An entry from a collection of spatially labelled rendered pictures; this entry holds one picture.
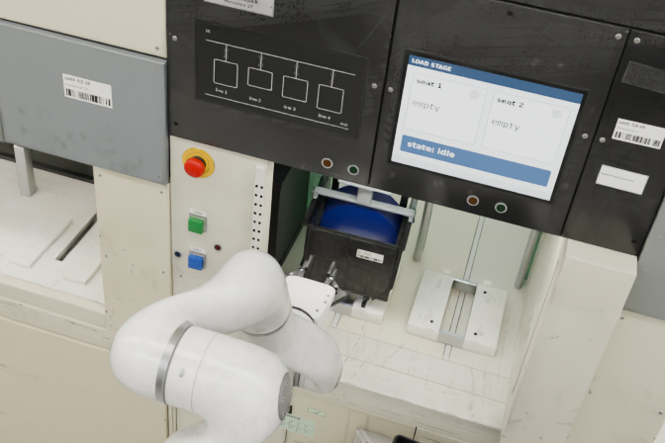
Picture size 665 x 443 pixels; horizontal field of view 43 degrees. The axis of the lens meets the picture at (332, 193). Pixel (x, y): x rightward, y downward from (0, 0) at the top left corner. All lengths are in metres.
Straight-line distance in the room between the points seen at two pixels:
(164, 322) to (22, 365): 1.33
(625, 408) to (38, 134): 1.29
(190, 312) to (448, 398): 0.95
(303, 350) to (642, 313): 0.63
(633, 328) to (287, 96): 0.76
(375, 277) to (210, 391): 0.98
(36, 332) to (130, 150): 0.69
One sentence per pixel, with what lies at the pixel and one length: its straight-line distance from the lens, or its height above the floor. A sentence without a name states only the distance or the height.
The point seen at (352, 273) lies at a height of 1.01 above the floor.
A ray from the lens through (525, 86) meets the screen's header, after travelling 1.40.
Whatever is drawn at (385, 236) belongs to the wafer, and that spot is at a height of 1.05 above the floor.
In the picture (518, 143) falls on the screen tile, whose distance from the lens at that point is 1.45.
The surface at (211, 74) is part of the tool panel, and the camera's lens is 1.55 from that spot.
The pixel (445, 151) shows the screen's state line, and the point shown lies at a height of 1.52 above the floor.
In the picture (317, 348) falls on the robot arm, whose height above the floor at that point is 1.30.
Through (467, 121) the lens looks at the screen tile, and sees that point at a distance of 1.44.
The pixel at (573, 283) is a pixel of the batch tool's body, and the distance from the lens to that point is 1.55.
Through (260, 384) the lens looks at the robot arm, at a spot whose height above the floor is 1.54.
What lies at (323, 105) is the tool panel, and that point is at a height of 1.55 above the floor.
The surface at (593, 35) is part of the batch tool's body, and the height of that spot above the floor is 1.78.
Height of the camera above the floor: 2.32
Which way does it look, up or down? 37 degrees down
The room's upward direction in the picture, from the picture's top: 7 degrees clockwise
